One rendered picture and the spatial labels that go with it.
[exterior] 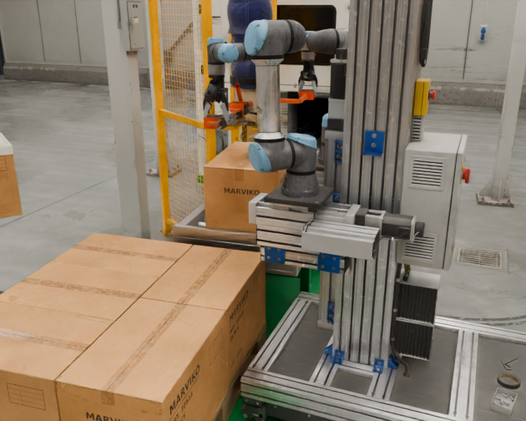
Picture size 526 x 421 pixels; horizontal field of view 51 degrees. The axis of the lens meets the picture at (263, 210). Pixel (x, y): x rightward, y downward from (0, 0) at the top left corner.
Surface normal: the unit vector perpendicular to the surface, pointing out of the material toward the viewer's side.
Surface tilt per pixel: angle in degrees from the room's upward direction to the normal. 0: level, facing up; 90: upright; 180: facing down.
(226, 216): 90
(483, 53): 90
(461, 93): 90
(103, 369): 0
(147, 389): 0
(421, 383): 0
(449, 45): 90
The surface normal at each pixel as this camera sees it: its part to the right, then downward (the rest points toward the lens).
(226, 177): -0.22, 0.33
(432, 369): 0.00, -0.94
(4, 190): 0.53, 0.29
